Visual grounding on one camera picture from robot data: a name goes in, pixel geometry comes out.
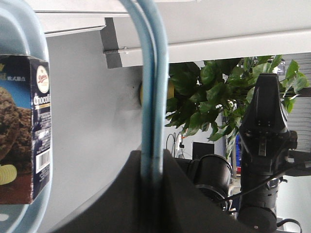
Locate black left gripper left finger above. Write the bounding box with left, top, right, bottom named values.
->
left=55, top=150, right=141, bottom=233

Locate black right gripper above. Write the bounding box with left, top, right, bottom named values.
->
left=239, top=73, right=297, bottom=175

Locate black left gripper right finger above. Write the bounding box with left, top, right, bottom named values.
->
left=162, top=150, right=252, bottom=233

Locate dark blue cookie box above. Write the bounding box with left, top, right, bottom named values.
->
left=0, top=54, right=52, bottom=204

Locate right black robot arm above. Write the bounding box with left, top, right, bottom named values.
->
left=177, top=73, right=310, bottom=233

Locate green potted plant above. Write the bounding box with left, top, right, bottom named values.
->
left=164, top=54, right=311, bottom=160

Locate gold plant pot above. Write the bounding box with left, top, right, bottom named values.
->
left=138, top=81, right=174, bottom=105

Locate white store shelving unit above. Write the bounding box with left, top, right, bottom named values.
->
left=29, top=0, right=311, bottom=68

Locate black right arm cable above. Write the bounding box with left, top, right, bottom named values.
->
left=211, top=161, right=311, bottom=202

